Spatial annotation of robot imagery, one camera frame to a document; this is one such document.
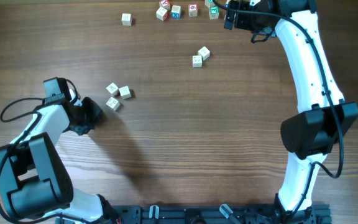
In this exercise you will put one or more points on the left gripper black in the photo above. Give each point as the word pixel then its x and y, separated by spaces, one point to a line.
pixel 91 112

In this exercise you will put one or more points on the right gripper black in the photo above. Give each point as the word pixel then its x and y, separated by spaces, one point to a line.
pixel 229 16

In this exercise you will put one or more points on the wooden block green side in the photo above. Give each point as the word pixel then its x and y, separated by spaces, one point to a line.
pixel 113 89

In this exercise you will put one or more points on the plain wooden block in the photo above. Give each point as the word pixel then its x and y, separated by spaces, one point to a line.
pixel 125 92
pixel 126 19

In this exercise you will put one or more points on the green F letter block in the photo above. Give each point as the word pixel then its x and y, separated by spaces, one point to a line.
pixel 214 12

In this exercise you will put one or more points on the green A letter block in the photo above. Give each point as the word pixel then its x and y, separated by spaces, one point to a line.
pixel 209 3

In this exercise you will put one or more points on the red number nine block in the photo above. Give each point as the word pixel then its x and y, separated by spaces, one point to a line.
pixel 192 10

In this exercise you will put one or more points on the blue X letter block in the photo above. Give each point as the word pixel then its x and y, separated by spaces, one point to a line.
pixel 176 12

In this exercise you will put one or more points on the red letter block top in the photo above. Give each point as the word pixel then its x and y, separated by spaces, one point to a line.
pixel 164 4

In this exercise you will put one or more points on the wooden block red side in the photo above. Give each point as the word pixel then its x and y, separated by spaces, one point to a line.
pixel 162 13

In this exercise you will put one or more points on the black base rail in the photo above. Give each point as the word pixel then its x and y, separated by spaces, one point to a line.
pixel 258 214

